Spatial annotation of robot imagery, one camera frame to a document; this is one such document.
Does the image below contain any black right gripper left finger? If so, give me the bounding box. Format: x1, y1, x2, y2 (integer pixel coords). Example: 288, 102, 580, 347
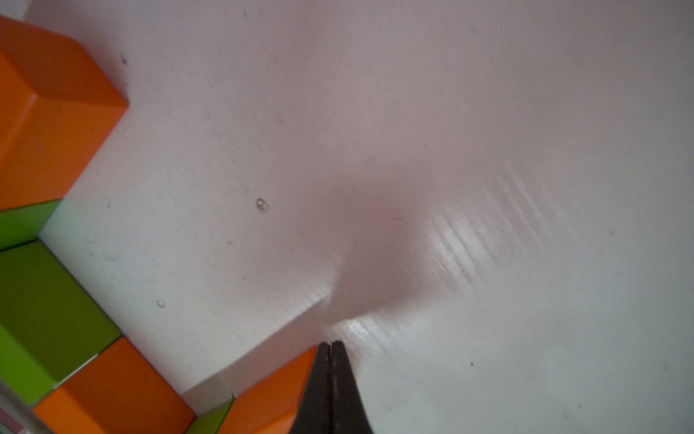
289, 343, 332, 434

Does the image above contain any green block carried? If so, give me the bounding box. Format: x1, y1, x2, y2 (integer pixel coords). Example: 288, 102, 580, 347
1, 242, 121, 407

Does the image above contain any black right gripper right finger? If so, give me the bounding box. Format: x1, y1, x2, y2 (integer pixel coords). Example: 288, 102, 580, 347
332, 341, 374, 434

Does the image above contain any green block long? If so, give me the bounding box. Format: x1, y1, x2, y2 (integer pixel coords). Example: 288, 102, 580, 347
0, 199, 61, 251

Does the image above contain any dark green block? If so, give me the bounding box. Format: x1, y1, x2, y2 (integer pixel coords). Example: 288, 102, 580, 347
185, 398, 235, 434

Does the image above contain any orange block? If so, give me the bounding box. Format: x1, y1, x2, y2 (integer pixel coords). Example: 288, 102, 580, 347
218, 346, 317, 434
1, 17, 128, 210
34, 337, 195, 433

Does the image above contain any black white stapler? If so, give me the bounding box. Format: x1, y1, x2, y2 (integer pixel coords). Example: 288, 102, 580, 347
1, 382, 45, 433

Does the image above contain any orange block front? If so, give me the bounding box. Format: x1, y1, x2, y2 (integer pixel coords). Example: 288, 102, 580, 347
34, 337, 195, 433

